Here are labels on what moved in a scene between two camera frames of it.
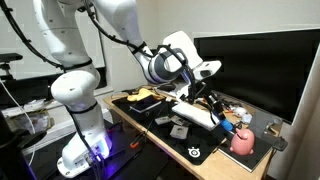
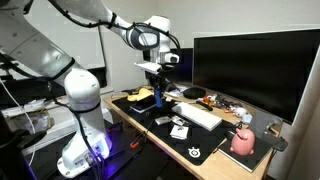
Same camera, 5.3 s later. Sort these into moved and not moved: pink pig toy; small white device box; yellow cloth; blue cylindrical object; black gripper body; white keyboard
Moved: blue cylindrical object; black gripper body
Not moved: small white device box; pink pig toy; white keyboard; yellow cloth
